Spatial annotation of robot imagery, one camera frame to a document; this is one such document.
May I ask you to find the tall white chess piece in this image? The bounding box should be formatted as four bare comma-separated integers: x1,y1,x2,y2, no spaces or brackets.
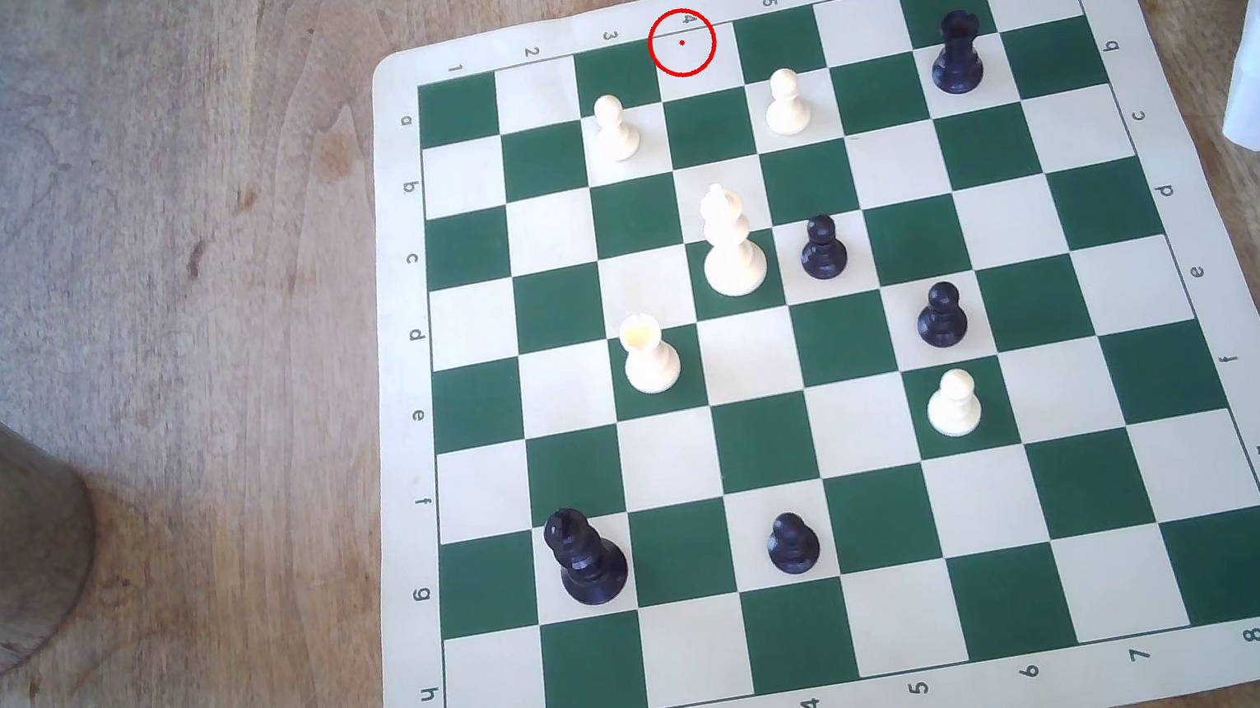
691,176,773,302

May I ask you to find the green white chess mat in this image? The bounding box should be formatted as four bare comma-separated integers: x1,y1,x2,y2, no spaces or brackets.
270,0,1260,708

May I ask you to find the white pawn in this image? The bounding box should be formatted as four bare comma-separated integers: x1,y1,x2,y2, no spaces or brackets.
760,64,816,141
590,90,645,166
921,365,988,444

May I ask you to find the black rook on board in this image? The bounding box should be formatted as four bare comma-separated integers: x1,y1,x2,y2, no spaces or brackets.
922,6,992,100

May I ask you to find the white rook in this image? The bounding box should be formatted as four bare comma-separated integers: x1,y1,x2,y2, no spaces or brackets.
617,308,687,398

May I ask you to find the black king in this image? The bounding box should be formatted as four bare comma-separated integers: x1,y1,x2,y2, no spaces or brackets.
540,499,635,614

